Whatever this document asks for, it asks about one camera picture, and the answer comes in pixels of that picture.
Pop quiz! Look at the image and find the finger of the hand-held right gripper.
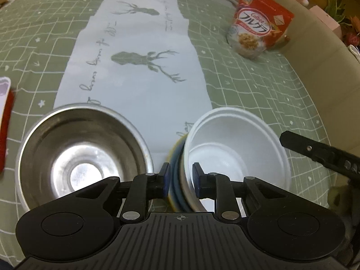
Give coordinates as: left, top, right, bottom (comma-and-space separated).
280, 131, 338, 167

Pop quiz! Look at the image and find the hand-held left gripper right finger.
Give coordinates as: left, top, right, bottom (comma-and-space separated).
193, 162, 287, 222

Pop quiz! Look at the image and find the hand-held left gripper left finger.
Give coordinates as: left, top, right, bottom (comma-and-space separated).
74, 162, 171, 223

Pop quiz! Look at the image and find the blue enamel bowl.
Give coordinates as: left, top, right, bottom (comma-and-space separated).
170, 136, 189, 211

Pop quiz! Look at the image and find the white plastic bowl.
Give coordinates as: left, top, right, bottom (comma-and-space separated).
183, 107, 291, 211

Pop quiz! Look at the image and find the stainless steel bowl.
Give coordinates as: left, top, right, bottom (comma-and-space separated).
15, 104, 154, 211

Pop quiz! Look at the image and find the red foil tray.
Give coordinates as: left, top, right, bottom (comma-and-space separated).
0, 76, 16, 172

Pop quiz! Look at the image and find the green checked bedsheet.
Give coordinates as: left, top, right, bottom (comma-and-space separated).
0, 0, 338, 259

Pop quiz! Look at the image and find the beige padded headboard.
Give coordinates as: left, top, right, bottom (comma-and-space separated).
180, 0, 360, 158

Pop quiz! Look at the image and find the white deer print table runner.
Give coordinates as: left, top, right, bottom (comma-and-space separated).
53, 0, 213, 175

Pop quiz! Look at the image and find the pink box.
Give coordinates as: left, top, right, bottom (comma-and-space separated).
309, 6, 342, 38

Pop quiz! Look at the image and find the red cereal bag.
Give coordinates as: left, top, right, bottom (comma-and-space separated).
226, 0, 294, 59

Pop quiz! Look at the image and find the green potted plant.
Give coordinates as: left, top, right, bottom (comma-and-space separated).
323, 0, 360, 45

